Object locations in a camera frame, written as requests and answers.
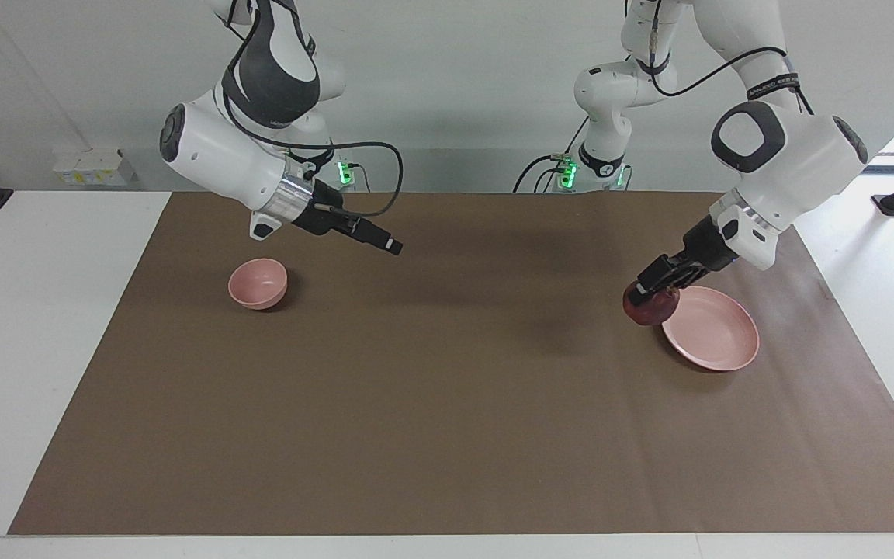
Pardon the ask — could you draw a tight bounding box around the white power box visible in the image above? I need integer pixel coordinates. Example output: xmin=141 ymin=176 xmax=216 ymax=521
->
xmin=53 ymin=148 xmax=138 ymax=187

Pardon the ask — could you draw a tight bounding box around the black left base cable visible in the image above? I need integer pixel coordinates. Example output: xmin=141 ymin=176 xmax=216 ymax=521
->
xmin=513 ymin=116 xmax=589 ymax=193

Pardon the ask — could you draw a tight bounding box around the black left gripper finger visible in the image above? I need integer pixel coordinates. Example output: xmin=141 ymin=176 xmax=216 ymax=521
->
xmin=652 ymin=264 xmax=709 ymax=294
xmin=633 ymin=255 xmax=685 ymax=299

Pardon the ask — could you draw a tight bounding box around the black arm gripper cable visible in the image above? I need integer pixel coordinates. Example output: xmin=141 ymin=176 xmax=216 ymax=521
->
xmin=647 ymin=0 xmax=814 ymax=116
xmin=220 ymin=0 xmax=404 ymax=219

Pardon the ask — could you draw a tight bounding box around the black right arm gripper cable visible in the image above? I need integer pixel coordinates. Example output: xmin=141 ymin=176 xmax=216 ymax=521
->
xmin=220 ymin=0 xmax=404 ymax=219

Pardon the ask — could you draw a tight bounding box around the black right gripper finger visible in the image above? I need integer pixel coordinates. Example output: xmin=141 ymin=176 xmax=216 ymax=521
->
xmin=353 ymin=217 xmax=404 ymax=250
xmin=351 ymin=227 xmax=402 ymax=256

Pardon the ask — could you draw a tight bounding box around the pink bowl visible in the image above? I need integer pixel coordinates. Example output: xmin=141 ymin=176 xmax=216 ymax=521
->
xmin=227 ymin=258 xmax=289 ymax=311

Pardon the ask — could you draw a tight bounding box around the dark red apple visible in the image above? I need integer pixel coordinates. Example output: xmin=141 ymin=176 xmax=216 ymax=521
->
xmin=622 ymin=281 xmax=681 ymax=328

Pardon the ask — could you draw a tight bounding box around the pink plate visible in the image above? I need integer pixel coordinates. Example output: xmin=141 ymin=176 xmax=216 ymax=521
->
xmin=661 ymin=286 xmax=761 ymax=373

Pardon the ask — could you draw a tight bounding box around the black left arm gripper cable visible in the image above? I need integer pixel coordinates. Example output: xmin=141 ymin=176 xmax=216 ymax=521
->
xmin=647 ymin=0 xmax=814 ymax=116

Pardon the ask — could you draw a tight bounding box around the brown paper table mat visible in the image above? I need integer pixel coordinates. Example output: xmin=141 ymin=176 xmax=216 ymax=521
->
xmin=9 ymin=192 xmax=894 ymax=536

